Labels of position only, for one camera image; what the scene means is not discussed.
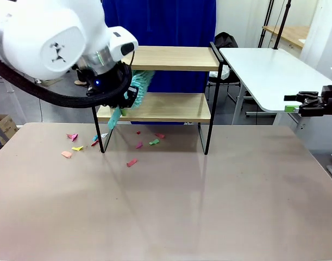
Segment black light stand pole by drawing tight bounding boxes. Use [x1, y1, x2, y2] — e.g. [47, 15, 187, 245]
[258, 0, 275, 49]
[273, 0, 293, 50]

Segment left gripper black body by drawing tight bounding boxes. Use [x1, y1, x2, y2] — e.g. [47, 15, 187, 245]
[85, 63, 123, 97]

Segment cardboard box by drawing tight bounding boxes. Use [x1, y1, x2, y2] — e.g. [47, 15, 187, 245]
[0, 114, 20, 150]

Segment wooden table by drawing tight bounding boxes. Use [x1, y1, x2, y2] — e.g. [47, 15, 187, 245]
[262, 25, 311, 49]

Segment wooden shelf black metal frame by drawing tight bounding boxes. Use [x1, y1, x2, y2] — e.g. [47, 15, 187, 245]
[91, 41, 224, 156]

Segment white table rounded corners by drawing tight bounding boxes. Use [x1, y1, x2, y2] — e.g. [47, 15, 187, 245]
[218, 47, 332, 126]

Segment teal chenille duster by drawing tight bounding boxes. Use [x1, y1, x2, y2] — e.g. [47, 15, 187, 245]
[107, 70, 156, 132]

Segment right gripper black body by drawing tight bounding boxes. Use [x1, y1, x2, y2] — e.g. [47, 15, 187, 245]
[321, 84, 332, 118]

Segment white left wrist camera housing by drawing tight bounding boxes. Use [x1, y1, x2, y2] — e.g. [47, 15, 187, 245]
[108, 26, 139, 64]

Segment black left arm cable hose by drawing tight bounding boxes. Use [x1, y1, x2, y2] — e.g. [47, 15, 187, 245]
[0, 54, 134, 109]

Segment black office chair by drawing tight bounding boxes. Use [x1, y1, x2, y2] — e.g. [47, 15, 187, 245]
[206, 32, 253, 109]

